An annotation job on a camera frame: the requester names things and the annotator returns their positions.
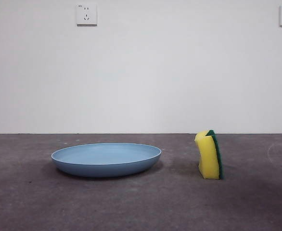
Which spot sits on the yellow sponge with green pad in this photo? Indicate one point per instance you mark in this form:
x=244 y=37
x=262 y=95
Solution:
x=208 y=156

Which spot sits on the blue round plate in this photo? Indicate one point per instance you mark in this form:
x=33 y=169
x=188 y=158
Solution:
x=107 y=168

